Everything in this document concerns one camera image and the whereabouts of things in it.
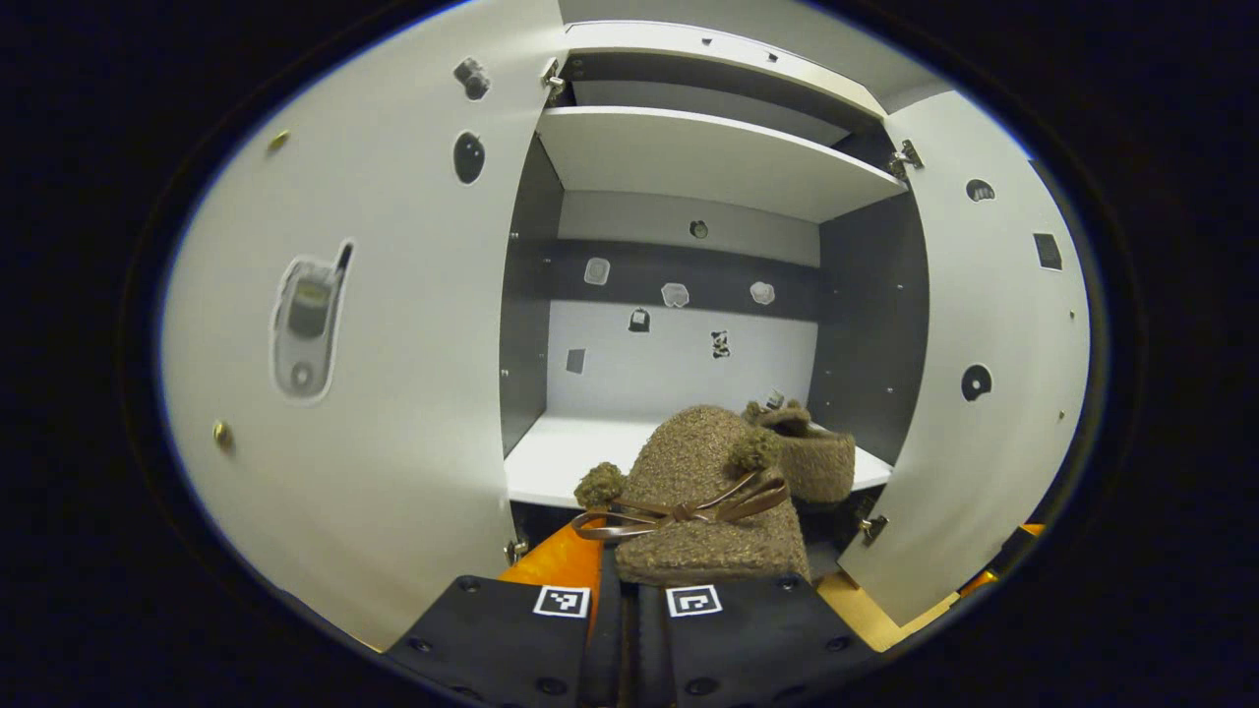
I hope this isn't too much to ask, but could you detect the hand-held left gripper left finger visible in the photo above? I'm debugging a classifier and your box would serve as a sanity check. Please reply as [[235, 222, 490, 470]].
[[384, 513, 623, 708]]

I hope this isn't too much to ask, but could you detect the brown fuzzy shoe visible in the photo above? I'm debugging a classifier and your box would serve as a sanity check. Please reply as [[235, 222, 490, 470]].
[[743, 398, 859, 507], [572, 403, 812, 588]]

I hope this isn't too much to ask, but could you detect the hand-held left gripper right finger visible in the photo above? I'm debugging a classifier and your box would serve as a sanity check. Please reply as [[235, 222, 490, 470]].
[[634, 573, 891, 708]]

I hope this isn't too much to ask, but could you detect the white shoe cabinet door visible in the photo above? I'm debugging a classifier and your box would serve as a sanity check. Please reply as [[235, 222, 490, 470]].
[[836, 90, 1093, 628], [162, 0, 567, 650]]

